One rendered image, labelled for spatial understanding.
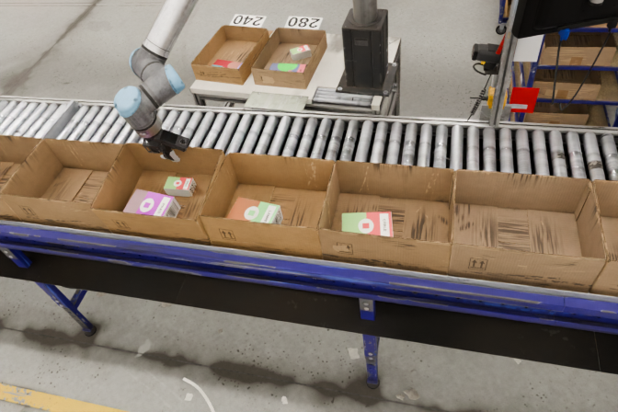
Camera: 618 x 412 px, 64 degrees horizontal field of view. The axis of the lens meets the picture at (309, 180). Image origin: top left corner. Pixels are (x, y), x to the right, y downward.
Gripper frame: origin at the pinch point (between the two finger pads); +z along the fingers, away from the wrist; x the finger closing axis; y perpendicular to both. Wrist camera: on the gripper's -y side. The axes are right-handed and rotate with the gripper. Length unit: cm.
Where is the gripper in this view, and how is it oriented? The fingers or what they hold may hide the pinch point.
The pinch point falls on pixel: (179, 157)
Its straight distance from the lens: 187.7
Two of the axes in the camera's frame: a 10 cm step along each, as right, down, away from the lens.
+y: -9.7, -0.9, 2.4
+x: -1.8, 8.9, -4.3
